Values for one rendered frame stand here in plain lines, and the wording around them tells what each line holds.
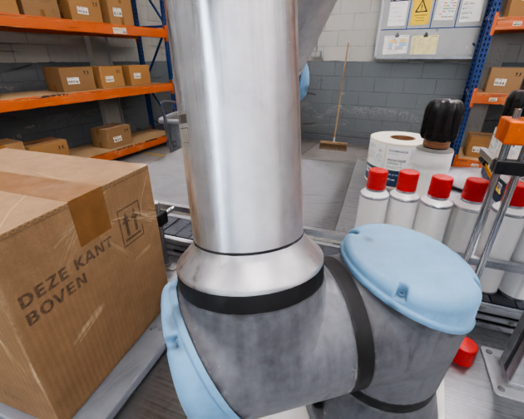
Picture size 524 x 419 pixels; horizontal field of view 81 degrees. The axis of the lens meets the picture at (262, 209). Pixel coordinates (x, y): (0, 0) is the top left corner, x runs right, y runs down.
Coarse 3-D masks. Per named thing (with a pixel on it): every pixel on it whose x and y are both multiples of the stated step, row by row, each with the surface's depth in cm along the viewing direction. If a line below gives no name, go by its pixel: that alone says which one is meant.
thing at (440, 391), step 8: (440, 384) 40; (440, 392) 39; (440, 400) 38; (296, 408) 37; (304, 408) 37; (440, 408) 37; (272, 416) 36; (280, 416) 36; (288, 416) 36; (296, 416) 36; (304, 416) 36; (440, 416) 36
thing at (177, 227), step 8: (168, 216) 83; (168, 224) 79; (176, 224) 79; (184, 224) 79; (168, 232) 76; (176, 232) 76; (184, 232) 76; (320, 248) 69; (328, 248) 69; (336, 248) 69; (488, 296) 56; (496, 296) 55; (504, 296) 55; (496, 304) 54; (504, 304) 54; (512, 304) 54; (520, 304) 54
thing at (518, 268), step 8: (160, 208) 72; (176, 208) 70; (184, 208) 69; (304, 232) 61; (312, 232) 60; (320, 232) 60; (328, 232) 59; (336, 232) 59; (472, 256) 52; (480, 256) 52; (472, 264) 52; (488, 264) 51; (496, 264) 51; (504, 264) 50; (512, 264) 50; (520, 264) 50; (512, 272) 51; (520, 272) 50
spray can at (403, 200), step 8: (400, 176) 54; (408, 176) 53; (416, 176) 53; (400, 184) 54; (408, 184) 53; (416, 184) 54; (392, 192) 56; (400, 192) 55; (408, 192) 54; (416, 192) 55; (392, 200) 56; (400, 200) 54; (408, 200) 54; (416, 200) 54; (392, 208) 56; (400, 208) 55; (408, 208) 54; (416, 208) 55; (392, 216) 56; (400, 216) 55; (408, 216) 55; (400, 224) 56; (408, 224) 56
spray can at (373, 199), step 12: (372, 168) 56; (372, 180) 55; (384, 180) 54; (360, 192) 57; (372, 192) 55; (384, 192) 55; (360, 204) 57; (372, 204) 55; (384, 204) 55; (360, 216) 58; (372, 216) 56; (384, 216) 57
